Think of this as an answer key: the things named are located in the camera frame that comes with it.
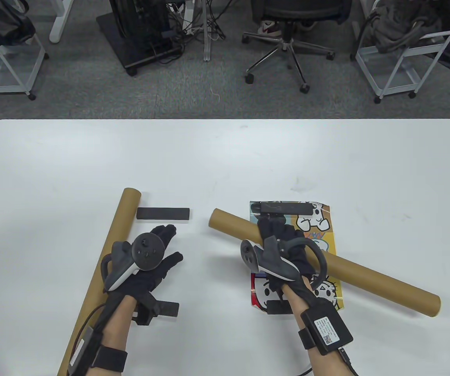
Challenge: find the person's left hand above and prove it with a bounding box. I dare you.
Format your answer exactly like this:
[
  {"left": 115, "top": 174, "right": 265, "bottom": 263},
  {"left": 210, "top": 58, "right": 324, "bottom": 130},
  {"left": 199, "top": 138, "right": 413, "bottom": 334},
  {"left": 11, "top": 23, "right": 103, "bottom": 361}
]
[{"left": 104, "top": 224, "right": 184, "bottom": 325}]

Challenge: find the person's right hand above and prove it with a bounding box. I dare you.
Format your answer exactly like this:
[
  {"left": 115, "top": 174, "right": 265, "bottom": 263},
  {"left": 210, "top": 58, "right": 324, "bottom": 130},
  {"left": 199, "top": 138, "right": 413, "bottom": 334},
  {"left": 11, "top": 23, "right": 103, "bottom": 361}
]
[{"left": 257, "top": 216, "right": 329, "bottom": 310}]

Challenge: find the colourful cartoon panel poster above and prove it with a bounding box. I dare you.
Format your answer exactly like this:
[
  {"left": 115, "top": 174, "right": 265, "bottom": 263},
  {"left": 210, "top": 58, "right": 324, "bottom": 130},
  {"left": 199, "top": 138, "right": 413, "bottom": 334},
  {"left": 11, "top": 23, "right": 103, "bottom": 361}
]
[{"left": 250, "top": 201, "right": 345, "bottom": 314}]

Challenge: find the black bar weight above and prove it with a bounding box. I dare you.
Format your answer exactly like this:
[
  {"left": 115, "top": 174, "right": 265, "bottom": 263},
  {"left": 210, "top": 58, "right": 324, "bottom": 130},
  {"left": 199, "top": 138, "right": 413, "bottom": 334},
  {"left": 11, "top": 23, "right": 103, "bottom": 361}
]
[
  {"left": 266, "top": 300, "right": 294, "bottom": 315},
  {"left": 250, "top": 202, "right": 315, "bottom": 216},
  {"left": 133, "top": 301, "right": 180, "bottom": 318},
  {"left": 137, "top": 207, "right": 191, "bottom": 222}
]

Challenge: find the brown cardboard mailing tube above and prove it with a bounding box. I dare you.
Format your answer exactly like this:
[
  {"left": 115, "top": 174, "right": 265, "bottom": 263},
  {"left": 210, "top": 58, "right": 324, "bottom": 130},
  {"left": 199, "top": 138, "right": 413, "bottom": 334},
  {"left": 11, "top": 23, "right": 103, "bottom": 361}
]
[
  {"left": 57, "top": 188, "right": 142, "bottom": 376},
  {"left": 209, "top": 208, "right": 441, "bottom": 318}
]

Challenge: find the person's right forearm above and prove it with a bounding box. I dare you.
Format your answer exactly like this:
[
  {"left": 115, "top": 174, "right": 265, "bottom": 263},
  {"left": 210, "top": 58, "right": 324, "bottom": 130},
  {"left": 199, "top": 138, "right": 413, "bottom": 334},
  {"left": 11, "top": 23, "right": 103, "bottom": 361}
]
[{"left": 284, "top": 284, "right": 351, "bottom": 376}]

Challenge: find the person's left forearm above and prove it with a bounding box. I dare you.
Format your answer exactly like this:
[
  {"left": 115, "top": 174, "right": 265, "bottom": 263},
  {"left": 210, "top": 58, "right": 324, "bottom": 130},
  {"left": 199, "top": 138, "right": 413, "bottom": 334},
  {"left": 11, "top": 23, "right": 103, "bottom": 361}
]
[{"left": 100, "top": 296, "right": 136, "bottom": 376}]

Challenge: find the grey and white hand controller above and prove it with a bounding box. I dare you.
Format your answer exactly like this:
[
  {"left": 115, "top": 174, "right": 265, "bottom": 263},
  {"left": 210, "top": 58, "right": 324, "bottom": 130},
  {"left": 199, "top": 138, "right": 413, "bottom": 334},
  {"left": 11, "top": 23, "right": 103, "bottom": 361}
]
[
  {"left": 101, "top": 232, "right": 166, "bottom": 292},
  {"left": 241, "top": 236, "right": 329, "bottom": 286}
]

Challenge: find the black wrist sensor box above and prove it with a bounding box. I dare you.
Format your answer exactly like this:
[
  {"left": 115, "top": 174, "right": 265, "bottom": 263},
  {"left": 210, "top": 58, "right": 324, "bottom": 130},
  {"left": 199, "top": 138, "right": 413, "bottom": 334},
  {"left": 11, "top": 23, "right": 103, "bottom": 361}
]
[
  {"left": 68, "top": 325, "right": 94, "bottom": 372},
  {"left": 301, "top": 302, "right": 354, "bottom": 356}
]

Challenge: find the black office chair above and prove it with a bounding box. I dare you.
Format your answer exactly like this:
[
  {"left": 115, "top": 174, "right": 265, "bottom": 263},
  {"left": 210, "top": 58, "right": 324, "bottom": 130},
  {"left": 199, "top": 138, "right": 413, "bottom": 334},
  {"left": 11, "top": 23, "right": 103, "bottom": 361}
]
[{"left": 242, "top": 0, "right": 353, "bottom": 94}]

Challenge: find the white wheeled cart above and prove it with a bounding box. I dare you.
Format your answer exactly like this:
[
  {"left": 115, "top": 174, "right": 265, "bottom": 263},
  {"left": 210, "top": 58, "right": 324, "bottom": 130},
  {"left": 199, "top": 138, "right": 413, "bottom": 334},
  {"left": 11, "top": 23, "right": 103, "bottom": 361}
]
[
  {"left": 355, "top": 0, "right": 450, "bottom": 103},
  {"left": 0, "top": 0, "right": 49, "bottom": 102}
]

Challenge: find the white power strip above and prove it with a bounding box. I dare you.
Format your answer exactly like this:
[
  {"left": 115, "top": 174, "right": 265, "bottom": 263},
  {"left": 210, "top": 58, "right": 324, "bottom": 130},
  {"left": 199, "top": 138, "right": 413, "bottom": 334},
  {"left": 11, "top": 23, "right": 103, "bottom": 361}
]
[{"left": 182, "top": 8, "right": 202, "bottom": 36}]

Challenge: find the grey bag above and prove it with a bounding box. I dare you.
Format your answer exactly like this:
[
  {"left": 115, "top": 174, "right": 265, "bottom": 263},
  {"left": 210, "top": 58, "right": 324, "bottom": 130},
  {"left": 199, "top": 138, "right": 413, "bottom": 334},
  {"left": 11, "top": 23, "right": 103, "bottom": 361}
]
[{"left": 370, "top": 0, "right": 445, "bottom": 53}]

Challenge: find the black wheeled computer stand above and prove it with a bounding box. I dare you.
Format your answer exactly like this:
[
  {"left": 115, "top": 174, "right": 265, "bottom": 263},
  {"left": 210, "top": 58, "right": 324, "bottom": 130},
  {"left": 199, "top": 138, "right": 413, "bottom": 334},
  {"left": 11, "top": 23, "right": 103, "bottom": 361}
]
[{"left": 96, "top": 0, "right": 184, "bottom": 76}]

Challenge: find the white desk leg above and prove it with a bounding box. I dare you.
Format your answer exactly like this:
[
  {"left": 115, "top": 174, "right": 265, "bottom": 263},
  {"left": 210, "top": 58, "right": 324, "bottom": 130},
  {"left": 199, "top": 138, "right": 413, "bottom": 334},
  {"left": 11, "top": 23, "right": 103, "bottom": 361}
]
[{"left": 49, "top": 0, "right": 75, "bottom": 43}]

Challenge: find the black bag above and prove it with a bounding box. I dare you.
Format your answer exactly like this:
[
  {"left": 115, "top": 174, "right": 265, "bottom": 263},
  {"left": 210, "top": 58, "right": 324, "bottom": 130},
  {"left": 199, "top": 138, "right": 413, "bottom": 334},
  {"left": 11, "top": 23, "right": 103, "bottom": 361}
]
[{"left": 0, "top": 0, "right": 36, "bottom": 45}]

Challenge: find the black glove cable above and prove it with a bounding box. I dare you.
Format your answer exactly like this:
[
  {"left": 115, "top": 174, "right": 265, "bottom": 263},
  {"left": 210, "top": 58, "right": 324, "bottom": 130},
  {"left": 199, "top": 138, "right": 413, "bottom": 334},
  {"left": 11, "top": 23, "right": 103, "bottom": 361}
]
[
  {"left": 299, "top": 347, "right": 360, "bottom": 376},
  {"left": 67, "top": 304, "right": 106, "bottom": 376}
]

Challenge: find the black wrist strap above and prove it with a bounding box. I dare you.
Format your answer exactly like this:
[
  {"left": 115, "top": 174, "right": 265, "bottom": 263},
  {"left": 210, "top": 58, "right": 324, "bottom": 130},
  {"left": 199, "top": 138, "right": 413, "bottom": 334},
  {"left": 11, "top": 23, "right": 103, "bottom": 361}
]
[
  {"left": 92, "top": 346, "right": 128, "bottom": 372},
  {"left": 298, "top": 329, "right": 317, "bottom": 350}
]

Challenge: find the white upright post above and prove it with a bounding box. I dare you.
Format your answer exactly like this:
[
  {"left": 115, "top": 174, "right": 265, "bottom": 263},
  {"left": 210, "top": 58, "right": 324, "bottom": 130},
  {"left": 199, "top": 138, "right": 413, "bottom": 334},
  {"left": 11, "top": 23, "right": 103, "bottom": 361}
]
[{"left": 203, "top": 0, "right": 213, "bottom": 62}]

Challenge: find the bundle of black cables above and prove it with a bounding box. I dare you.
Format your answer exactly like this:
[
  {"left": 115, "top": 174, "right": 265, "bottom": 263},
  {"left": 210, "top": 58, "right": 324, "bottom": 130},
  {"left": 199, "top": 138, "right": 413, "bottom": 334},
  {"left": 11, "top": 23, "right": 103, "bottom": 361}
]
[{"left": 166, "top": 0, "right": 233, "bottom": 42}]

